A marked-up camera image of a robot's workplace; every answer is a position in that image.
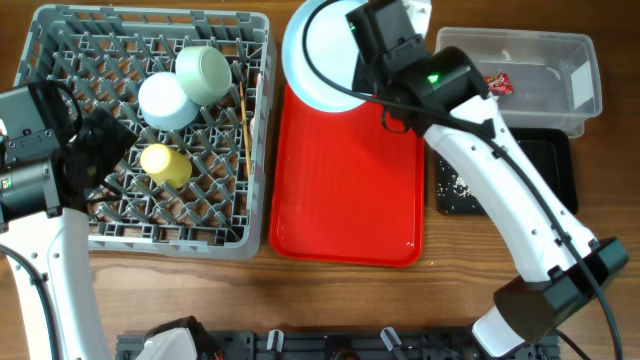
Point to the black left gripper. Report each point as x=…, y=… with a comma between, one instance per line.
x=111, y=134

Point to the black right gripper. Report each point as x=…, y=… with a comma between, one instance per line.
x=363, y=80

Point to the yellow plastic cup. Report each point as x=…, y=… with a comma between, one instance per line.
x=164, y=164

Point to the light blue bowl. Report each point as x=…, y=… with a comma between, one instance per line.
x=163, y=103

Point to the red snack wrapper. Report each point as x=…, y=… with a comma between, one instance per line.
x=499, y=84

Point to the light blue round plate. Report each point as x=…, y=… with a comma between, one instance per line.
x=324, y=40

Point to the green bowl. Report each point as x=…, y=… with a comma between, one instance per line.
x=203, y=73

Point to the wooden chopstick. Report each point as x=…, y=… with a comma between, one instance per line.
x=246, y=132

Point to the white plastic fork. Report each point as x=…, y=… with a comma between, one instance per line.
x=252, y=121

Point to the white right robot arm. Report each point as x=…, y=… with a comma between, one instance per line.
x=443, y=98

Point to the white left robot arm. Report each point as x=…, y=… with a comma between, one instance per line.
x=51, y=157

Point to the grey plastic dishwasher rack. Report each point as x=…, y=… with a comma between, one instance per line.
x=104, y=54

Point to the pile of rice waste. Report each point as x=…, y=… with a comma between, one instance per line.
x=452, y=185

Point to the clear plastic waste bin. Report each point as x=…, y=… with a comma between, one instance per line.
x=555, y=76

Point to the black food waste tray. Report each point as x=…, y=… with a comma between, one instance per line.
x=547, y=149

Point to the red plastic tray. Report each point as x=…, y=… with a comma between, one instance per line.
x=346, y=189

